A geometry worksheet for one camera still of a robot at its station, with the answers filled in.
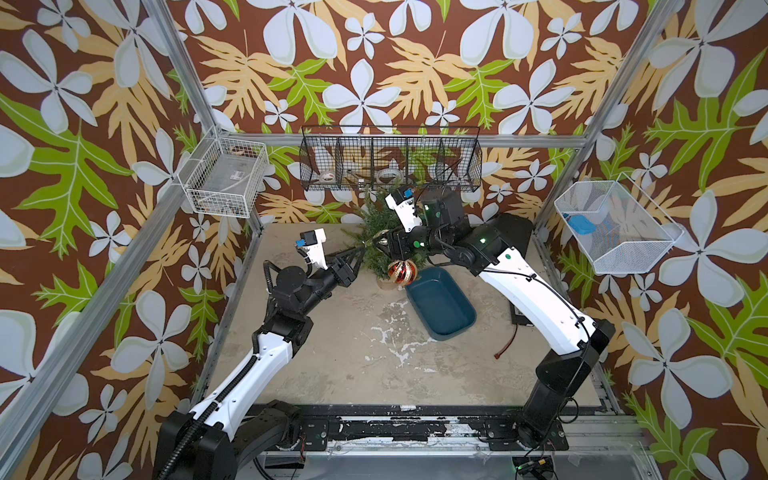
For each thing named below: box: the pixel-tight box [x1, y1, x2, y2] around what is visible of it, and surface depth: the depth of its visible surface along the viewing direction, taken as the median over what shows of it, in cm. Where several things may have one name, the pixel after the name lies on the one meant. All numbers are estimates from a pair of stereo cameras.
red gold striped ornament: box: [388, 259, 418, 287], surface depth 73 cm
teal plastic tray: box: [405, 267, 477, 341], surface depth 100 cm
